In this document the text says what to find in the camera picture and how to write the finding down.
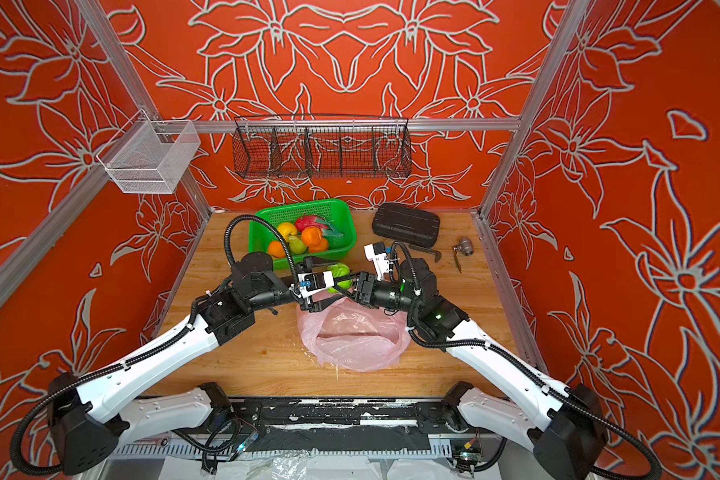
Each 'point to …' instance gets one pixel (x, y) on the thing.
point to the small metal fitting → (467, 246)
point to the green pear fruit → (296, 245)
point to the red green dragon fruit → (312, 220)
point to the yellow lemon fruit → (285, 229)
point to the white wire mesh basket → (147, 156)
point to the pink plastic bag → (354, 335)
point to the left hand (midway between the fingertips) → (339, 271)
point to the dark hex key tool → (438, 254)
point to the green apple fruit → (338, 270)
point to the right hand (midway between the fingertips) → (331, 288)
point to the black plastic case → (407, 224)
